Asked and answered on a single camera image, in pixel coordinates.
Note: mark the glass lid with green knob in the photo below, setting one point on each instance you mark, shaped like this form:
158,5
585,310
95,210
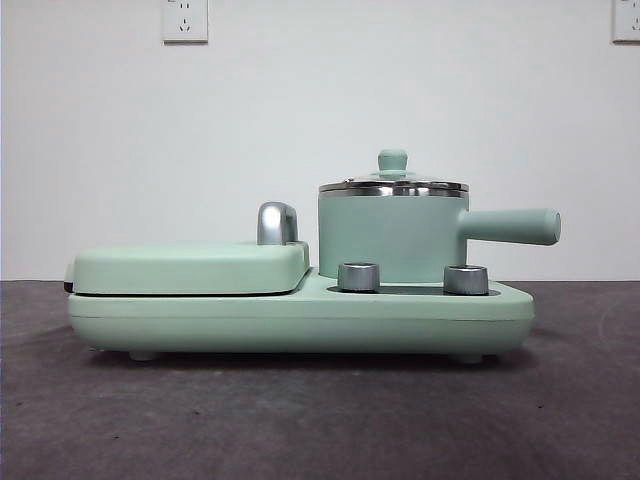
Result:
393,160

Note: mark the silver control knob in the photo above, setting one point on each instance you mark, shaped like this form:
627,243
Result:
358,276
465,280

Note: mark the mint green breakfast machine base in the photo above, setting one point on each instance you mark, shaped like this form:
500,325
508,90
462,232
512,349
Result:
300,320

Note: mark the mint green grill cover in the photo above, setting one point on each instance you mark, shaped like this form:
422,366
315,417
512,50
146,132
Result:
175,267

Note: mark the white wall socket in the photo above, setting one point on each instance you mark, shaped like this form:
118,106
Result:
627,20
184,20

